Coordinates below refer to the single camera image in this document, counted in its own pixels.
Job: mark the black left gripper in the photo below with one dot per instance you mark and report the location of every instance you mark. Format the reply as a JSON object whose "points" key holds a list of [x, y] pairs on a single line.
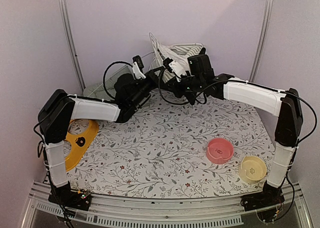
{"points": [[152, 75]]}

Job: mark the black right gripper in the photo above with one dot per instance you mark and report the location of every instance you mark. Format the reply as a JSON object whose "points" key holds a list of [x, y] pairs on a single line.
{"points": [[178, 91]]}

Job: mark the green striped pet tent fabric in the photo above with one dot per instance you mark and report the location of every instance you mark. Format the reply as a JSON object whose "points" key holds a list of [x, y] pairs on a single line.
{"points": [[178, 52]]}

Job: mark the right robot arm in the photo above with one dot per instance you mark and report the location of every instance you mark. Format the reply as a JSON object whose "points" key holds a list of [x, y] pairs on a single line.
{"points": [[285, 107]]}

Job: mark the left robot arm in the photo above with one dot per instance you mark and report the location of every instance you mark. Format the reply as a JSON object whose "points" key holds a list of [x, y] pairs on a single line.
{"points": [[73, 119]]}

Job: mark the pink pet bowl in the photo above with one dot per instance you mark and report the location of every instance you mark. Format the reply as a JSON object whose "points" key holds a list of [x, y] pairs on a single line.
{"points": [[219, 151]]}

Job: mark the cream pet bowl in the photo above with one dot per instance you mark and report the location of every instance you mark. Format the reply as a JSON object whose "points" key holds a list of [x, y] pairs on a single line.
{"points": [[252, 169]]}

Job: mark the green checkered cushion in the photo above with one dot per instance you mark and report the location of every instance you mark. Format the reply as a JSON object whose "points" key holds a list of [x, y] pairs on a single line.
{"points": [[106, 91]]}

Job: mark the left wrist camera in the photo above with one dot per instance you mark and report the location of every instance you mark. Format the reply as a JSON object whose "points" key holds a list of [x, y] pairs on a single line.
{"points": [[137, 68]]}

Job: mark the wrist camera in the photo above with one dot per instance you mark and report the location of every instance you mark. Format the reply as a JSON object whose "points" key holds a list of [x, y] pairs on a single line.
{"points": [[175, 69], [137, 68]]}

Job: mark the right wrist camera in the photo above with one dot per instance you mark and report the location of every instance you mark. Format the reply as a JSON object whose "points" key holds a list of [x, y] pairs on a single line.
{"points": [[175, 69]]}

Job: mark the right aluminium corner post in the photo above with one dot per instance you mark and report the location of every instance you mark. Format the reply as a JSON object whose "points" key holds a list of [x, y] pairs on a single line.
{"points": [[267, 13]]}

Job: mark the aluminium corner post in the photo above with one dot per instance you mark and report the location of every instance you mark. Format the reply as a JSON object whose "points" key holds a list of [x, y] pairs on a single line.
{"points": [[70, 42], [267, 13]]}

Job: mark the front aluminium rail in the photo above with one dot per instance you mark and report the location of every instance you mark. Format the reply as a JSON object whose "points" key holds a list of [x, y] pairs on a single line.
{"points": [[117, 211]]}

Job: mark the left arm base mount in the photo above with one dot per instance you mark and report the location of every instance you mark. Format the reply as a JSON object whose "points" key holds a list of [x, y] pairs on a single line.
{"points": [[67, 197]]}

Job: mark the left aluminium corner post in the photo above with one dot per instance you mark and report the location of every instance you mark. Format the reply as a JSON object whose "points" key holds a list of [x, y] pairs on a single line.
{"points": [[70, 42]]}

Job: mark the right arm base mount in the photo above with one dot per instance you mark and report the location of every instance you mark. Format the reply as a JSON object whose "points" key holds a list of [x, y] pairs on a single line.
{"points": [[268, 196]]}

